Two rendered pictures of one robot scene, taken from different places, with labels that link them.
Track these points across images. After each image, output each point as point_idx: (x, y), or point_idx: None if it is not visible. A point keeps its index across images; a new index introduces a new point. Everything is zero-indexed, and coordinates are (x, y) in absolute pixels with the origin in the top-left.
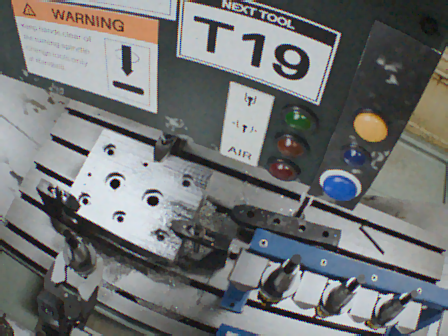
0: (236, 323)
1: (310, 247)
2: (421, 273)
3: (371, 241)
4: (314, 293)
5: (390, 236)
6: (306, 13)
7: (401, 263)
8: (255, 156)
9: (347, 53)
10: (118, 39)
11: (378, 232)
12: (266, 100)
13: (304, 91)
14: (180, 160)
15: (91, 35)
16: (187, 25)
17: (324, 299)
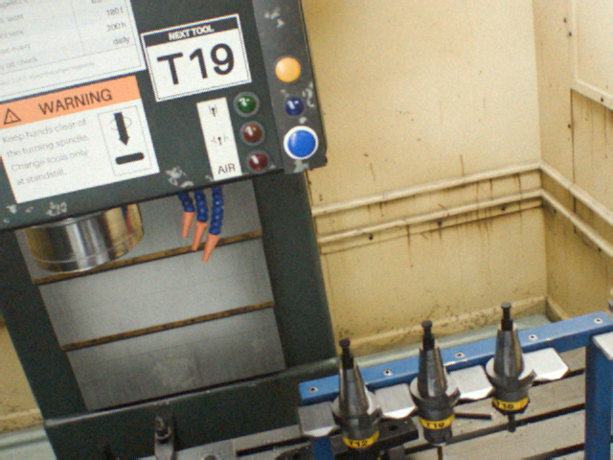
0: None
1: (362, 369)
2: (568, 405)
3: (463, 417)
4: (401, 400)
5: (485, 400)
6: (215, 14)
7: (526, 412)
8: (237, 163)
9: (247, 27)
10: (109, 109)
11: (465, 405)
12: (222, 103)
13: (238, 77)
14: (192, 449)
15: (84, 117)
16: (154, 68)
17: (417, 395)
